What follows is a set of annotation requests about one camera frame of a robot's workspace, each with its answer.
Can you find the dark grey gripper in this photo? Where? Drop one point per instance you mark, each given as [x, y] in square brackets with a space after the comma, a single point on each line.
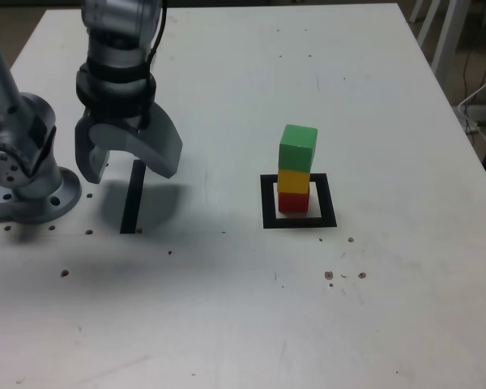
[121, 121]

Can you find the red cube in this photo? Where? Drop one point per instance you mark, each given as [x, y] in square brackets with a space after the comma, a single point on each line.
[293, 202]

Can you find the green cube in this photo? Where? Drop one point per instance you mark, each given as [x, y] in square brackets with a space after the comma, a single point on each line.
[297, 150]

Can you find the yellow cube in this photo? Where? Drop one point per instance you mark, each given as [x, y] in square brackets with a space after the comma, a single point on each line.
[293, 182]

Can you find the white metal furniture frame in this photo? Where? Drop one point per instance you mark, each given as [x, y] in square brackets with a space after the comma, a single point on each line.
[446, 28]

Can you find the black tape strip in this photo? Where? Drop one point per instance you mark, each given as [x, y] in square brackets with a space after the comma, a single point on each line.
[130, 202]

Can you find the black tape square outline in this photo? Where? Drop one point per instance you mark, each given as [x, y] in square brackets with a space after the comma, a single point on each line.
[268, 202]

